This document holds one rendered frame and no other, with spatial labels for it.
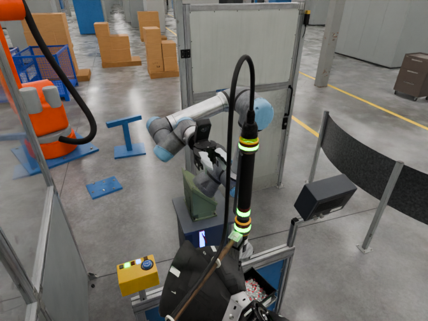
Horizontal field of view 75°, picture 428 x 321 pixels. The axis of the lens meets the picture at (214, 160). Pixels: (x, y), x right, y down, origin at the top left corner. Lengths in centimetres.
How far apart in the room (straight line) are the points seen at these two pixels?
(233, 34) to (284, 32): 50
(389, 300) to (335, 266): 44
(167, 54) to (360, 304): 711
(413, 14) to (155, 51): 728
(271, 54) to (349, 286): 211
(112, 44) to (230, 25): 747
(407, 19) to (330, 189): 907
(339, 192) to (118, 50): 887
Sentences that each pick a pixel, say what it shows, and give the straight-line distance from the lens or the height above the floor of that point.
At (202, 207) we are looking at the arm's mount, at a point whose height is 109.
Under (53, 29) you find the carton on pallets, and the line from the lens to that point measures 840.
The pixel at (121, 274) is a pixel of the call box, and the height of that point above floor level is 107.
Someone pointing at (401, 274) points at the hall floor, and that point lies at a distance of 304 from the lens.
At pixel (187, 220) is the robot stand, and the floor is 100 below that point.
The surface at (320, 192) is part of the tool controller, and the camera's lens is 147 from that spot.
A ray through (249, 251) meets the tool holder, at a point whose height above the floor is 146.
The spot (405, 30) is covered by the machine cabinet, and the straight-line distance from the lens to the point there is 1039.
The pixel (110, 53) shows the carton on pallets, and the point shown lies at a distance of 977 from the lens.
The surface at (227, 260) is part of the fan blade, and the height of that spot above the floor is 118.
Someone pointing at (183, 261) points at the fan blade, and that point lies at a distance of 85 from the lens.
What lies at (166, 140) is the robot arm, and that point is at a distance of 105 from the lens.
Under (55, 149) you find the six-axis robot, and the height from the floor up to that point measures 17.
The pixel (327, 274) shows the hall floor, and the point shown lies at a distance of 276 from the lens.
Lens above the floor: 209
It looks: 32 degrees down
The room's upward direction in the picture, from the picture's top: straight up
